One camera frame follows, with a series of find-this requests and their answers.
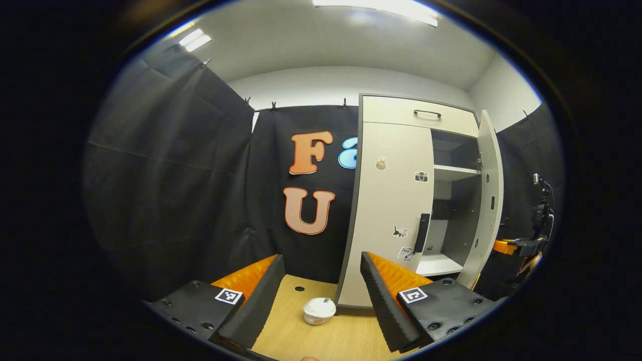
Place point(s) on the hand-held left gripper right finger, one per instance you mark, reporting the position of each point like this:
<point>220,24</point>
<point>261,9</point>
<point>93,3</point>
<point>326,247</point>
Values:
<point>383,306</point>

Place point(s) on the white inner cabinet shelf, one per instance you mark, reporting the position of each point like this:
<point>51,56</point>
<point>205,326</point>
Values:
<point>451,173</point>

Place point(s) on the beige cabinet drawer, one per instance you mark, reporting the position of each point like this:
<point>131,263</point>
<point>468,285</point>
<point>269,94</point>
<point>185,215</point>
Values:
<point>391,110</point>

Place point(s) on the small ceiling light panel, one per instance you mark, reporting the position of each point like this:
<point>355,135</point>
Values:
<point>194,39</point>

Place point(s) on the beige door with headphone sticker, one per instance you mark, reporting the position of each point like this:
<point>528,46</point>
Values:
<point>487,190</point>

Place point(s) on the white cabinet bottom panel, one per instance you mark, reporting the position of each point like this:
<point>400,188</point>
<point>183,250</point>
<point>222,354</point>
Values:
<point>436,264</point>

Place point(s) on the beige door with camera sticker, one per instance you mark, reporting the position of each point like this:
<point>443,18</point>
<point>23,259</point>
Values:
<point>386,200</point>

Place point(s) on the metal door hinge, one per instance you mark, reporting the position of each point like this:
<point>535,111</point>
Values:
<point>479,163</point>

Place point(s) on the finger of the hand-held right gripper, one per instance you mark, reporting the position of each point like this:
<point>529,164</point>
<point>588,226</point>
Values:
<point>503,246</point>

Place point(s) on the beige double-door shoe cabinet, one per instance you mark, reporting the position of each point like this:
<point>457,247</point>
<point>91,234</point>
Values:
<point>459,215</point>

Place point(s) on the black backdrop cloth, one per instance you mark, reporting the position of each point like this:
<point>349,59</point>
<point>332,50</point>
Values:
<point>175,200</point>

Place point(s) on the row of black cloth clips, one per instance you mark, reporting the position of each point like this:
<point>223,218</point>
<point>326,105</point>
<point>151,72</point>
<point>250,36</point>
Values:
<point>273,106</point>

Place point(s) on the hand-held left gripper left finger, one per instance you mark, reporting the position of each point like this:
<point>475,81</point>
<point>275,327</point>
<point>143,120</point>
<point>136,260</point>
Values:
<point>261,301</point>

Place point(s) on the white lidded cup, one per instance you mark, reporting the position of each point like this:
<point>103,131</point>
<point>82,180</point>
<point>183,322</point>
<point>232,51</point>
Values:
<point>319,310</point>

